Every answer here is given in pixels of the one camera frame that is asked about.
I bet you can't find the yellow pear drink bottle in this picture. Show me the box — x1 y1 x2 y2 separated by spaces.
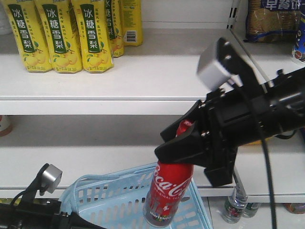
35 0 83 73
71 0 114 73
1 0 53 73

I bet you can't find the red aluminium coke bottle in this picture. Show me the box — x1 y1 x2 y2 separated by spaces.
142 120 195 227

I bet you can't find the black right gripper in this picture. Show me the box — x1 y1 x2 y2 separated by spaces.
154 88 275 188

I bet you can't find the small clear water bottle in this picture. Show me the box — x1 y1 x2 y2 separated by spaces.
223 188 247 224

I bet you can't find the blue breakfast biscuit bag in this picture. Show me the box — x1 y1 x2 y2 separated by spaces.
245 0 302 43

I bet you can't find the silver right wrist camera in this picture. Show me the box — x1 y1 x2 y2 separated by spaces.
196 38 234 91

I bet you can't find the black camera cable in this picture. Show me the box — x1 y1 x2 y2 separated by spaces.
228 80 278 229

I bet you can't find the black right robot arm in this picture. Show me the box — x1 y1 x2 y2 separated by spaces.
155 69 305 187

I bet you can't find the blue white snack cup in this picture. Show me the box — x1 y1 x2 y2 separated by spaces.
291 29 305 66

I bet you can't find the small green water bottle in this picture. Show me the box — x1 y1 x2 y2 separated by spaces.
243 202 261 218

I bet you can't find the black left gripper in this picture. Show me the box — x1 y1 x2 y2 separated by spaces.
0 201 101 229

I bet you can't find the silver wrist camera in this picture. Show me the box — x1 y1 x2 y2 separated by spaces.
40 163 62 196
196 38 234 91

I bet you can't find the light blue plastic basket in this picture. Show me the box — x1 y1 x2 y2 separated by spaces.
60 163 212 229

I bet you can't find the white metal shelf unit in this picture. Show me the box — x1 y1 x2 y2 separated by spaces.
0 0 305 229

